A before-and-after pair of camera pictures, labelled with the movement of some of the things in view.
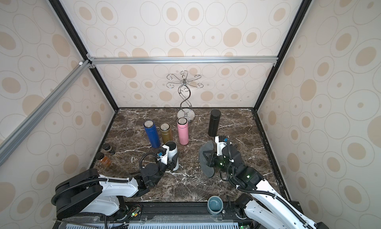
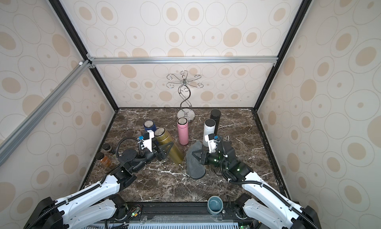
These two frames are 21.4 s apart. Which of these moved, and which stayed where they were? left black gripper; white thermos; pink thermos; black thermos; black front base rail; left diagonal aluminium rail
Moved: white thermos; left black gripper
Stayed: left diagonal aluminium rail; pink thermos; black thermos; black front base rail
